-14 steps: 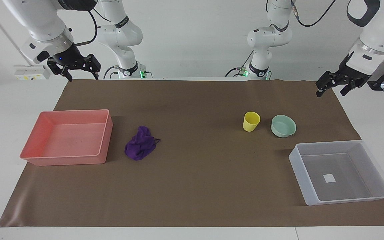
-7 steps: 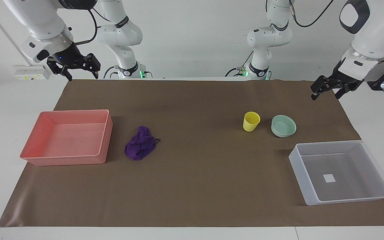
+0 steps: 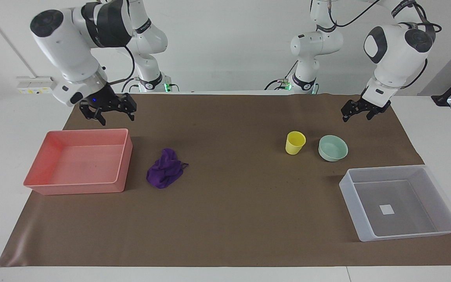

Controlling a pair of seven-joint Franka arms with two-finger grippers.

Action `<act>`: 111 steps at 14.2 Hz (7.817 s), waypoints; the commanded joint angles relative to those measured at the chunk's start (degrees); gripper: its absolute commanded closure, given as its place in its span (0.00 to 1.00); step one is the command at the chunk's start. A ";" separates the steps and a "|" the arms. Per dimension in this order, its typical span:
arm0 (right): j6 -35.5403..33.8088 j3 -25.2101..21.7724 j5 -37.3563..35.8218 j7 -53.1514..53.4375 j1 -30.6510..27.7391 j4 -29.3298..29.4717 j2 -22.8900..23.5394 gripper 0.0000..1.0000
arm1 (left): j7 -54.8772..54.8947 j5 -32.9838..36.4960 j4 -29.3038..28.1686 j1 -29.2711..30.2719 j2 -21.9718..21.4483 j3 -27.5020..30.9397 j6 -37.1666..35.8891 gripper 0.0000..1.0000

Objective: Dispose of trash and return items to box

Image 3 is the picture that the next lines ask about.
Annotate black cable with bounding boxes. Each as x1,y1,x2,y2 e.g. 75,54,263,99
108,45,137,86
264,60,301,91
400,22,443,90
327,0,383,28

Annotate purple crumpled cloth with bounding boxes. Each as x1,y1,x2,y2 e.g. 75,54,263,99
146,148,189,190

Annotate clear plastic box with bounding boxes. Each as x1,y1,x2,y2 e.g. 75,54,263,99
339,164,451,242

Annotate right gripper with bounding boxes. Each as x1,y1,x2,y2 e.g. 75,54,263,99
79,83,137,126

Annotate yellow plastic cup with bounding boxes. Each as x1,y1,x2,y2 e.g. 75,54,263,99
285,131,307,155

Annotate light green bowl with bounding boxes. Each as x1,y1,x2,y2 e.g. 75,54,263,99
318,135,349,163

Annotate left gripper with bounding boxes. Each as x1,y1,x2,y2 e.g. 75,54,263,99
341,88,391,123

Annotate pink plastic box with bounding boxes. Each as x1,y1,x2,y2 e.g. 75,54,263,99
23,128,133,195

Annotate white power strip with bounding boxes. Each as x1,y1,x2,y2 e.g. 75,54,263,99
16,76,57,95

